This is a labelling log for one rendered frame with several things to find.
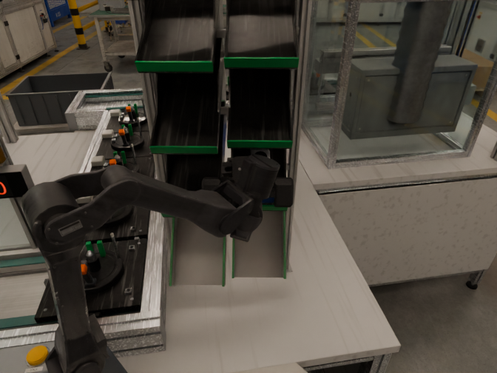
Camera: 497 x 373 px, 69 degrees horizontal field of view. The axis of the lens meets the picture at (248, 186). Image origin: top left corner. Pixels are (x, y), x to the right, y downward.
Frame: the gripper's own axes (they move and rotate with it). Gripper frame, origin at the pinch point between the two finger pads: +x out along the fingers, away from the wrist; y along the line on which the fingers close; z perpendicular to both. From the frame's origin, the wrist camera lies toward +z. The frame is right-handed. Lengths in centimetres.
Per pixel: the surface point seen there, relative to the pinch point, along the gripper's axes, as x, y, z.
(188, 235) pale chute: 7.0, 15.2, -16.5
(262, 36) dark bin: -0.7, -2.8, 29.9
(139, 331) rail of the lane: -8.3, 25.1, -33.3
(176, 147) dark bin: -7.3, 13.6, 10.0
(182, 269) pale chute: 2.7, 16.6, -23.6
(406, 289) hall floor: 106, -91, -103
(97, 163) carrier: 59, 60, -13
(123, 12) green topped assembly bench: 503, 188, 83
